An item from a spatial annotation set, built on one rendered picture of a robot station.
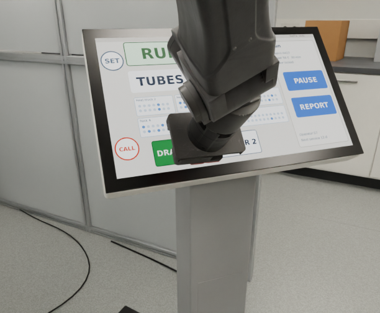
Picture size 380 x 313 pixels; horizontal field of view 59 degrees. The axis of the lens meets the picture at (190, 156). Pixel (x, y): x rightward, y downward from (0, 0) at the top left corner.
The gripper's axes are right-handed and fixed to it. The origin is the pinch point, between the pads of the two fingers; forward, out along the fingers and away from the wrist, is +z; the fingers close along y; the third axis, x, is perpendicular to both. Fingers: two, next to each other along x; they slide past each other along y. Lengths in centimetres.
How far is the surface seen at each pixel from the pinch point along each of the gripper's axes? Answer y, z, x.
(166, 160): 2.9, 4.2, -1.2
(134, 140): 7.7, 4.1, -5.4
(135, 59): 5.2, 3.3, -21.2
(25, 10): 35, 97, -120
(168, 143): 1.9, 4.0, -4.3
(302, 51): -31.3, 2.4, -22.3
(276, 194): -119, 168, -21
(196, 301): -7.4, 39.2, 24.7
